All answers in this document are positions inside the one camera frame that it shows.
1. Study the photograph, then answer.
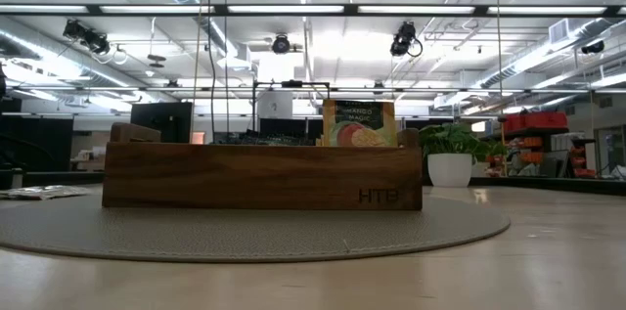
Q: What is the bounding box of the dark blackcurrant tea packet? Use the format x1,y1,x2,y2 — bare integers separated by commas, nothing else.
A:
211,129,317,148

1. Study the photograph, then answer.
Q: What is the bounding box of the wooden tea box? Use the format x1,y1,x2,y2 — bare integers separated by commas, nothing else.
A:
101,121,425,212

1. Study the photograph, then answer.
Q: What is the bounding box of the beige tea packet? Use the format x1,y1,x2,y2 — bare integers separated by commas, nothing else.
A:
0,184,93,202

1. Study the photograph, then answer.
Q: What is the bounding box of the round grey mat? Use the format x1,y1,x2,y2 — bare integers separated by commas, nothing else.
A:
0,186,512,265

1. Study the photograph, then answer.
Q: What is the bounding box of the green plant in white pot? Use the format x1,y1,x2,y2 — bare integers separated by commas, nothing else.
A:
418,121,509,189

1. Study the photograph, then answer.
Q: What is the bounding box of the black monitor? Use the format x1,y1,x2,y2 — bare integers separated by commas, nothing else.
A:
129,101,194,145

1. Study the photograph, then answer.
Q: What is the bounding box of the metal shelf with red bins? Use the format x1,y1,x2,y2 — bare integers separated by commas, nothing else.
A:
497,111,599,180

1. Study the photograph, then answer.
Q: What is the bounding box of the black overhead camera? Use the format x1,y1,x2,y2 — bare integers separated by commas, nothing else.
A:
271,32,292,56

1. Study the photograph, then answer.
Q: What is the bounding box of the black hanging cable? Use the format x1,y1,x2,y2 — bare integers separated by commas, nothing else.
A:
205,0,219,144

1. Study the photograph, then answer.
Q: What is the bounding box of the black frame-mounted device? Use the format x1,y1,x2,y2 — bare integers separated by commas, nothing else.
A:
580,39,606,56
62,18,112,56
388,21,425,59

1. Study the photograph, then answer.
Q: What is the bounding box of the thin hanging cable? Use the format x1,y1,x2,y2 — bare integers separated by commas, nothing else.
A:
494,0,504,123

